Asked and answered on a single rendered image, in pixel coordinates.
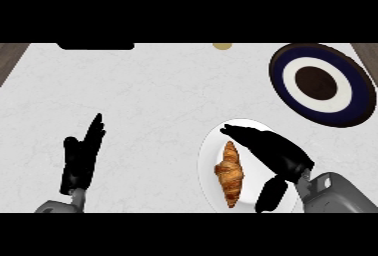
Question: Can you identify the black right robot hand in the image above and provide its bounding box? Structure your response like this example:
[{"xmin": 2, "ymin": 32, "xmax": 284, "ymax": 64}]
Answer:
[{"xmin": 219, "ymin": 123, "xmax": 316, "ymax": 214}]

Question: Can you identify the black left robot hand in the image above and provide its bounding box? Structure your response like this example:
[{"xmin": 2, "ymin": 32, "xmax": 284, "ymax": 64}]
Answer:
[{"xmin": 59, "ymin": 112, "xmax": 108, "ymax": 196}]

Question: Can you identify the golden brown croissant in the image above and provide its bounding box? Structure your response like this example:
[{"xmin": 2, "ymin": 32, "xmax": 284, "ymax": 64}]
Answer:
[{"xmin": 213, "ymin": 140, "xmax": 245, "ymax": 209}]

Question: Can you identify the navy and white plate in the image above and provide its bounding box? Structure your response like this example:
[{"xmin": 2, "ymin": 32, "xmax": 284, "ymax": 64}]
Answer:
[{"xmin": 267, "ymin": 43, "xmax": 378, "ymax": 129}]

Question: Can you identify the tan round object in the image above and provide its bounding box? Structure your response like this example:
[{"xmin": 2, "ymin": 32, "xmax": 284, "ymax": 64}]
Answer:
[{"xmin": 211, "ymin": 42, "xmax": 234, "ymax": 51}]

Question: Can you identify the black appliance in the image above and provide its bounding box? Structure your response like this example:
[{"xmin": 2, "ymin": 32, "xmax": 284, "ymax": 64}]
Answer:
[{"xmin": 56, "ymin": 42, "xmax": 136, "ymax": 51}]

